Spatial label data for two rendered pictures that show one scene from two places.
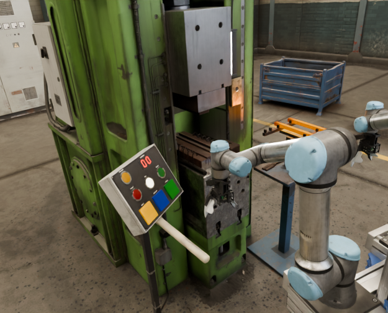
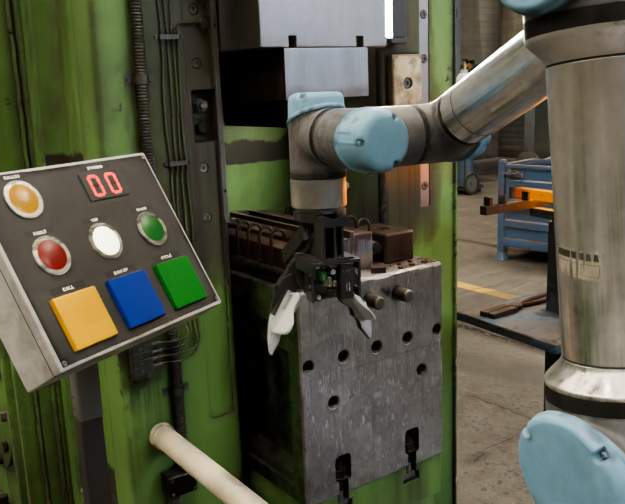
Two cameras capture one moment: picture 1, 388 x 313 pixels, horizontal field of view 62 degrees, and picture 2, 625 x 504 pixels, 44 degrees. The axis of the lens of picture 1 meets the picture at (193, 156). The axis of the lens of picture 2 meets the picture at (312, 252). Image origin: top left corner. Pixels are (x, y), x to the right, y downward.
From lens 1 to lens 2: 56 cm
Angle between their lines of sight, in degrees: 14
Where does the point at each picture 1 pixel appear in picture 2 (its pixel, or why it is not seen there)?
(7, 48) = not seen: outside the picture
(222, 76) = (359, 14)
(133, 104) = (101, 57)
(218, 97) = (346, 70)
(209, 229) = (314, 474)
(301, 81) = not seen: hidden behind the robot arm
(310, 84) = not seen: outside the picture
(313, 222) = (602, 188)
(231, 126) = (394, 190)
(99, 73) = (37, 16)
